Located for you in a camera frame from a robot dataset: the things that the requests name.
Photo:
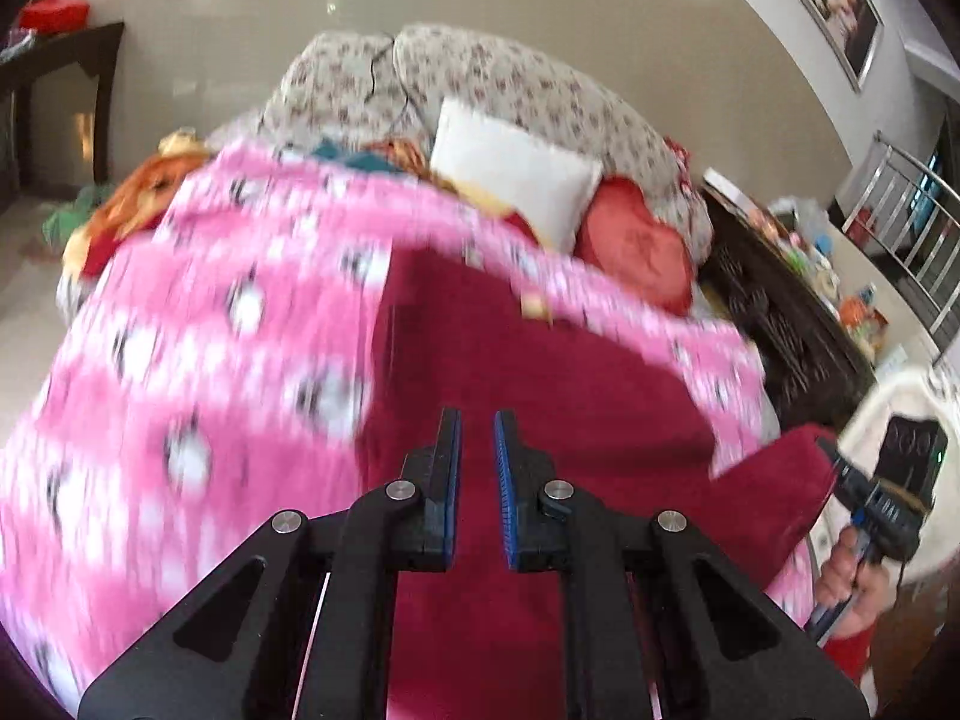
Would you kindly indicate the dark carved wooden table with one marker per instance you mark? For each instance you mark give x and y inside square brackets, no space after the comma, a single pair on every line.
[787,330]

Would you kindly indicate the framed wall picture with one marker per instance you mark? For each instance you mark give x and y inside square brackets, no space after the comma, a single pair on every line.
[836,0]

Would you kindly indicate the person's right forearm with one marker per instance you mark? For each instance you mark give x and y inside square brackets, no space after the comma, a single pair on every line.
[851,652]

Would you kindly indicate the pink printed blanket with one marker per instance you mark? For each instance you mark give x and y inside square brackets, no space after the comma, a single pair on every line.
[225,390]

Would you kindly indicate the white plastic chair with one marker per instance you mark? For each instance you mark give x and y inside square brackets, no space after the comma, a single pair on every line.
[907,390]

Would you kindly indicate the red box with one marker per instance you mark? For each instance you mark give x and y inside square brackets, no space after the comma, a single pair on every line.
[52,15]

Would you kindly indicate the white plastic bag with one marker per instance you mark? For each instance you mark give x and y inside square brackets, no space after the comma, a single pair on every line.
[802,214]

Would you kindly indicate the red heart-shaped pillow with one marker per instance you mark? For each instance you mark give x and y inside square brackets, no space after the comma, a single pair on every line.
[637,240]

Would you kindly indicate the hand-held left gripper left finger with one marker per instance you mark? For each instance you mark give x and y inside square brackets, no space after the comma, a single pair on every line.
[450,499]

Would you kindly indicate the white pillow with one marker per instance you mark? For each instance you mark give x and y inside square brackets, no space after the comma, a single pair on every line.
[517,165]

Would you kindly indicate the orange plush toy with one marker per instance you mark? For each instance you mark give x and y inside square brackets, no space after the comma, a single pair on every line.
[142,195]

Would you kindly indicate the dark red cloth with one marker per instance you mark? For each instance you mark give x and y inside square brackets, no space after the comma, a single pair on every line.
[600,427]

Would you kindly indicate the metal stair railing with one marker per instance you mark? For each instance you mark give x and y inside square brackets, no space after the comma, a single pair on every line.
[911,240]

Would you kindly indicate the dark wooden console table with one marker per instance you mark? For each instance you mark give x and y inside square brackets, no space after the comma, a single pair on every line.
[60,52]

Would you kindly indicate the teal cloth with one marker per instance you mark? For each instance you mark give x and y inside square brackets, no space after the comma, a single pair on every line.
[360,157]

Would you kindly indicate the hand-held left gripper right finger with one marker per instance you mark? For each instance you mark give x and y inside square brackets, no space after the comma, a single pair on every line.
[505,499]

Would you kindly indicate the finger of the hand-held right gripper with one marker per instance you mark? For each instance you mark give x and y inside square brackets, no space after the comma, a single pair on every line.
[840,472]

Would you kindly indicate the green cloth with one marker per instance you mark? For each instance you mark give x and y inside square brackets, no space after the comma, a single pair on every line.
[71,214]

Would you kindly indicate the person's right hand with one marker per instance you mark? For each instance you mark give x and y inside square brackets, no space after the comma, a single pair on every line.
[862,592]

